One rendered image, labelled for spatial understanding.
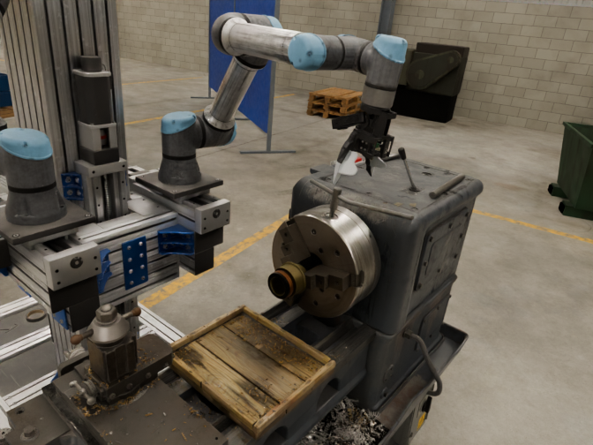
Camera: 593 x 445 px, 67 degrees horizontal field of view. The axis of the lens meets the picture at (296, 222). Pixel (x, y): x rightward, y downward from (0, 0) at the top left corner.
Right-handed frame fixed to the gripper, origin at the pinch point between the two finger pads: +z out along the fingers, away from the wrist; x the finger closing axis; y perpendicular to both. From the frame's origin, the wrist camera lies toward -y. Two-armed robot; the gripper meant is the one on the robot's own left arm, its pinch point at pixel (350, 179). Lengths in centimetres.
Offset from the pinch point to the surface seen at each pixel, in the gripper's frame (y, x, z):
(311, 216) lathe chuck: -6.7, -4.9, 13.2
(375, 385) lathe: 18, 14, 68
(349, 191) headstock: -11.1, 15.9, 11.2
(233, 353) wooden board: -3, -30, 48
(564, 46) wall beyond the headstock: -264, 955, -21
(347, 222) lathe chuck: 0.6, 2.1, 13.2
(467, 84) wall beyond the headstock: -413, 909, 91
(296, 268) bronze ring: -0.9, -13.2, 24.3
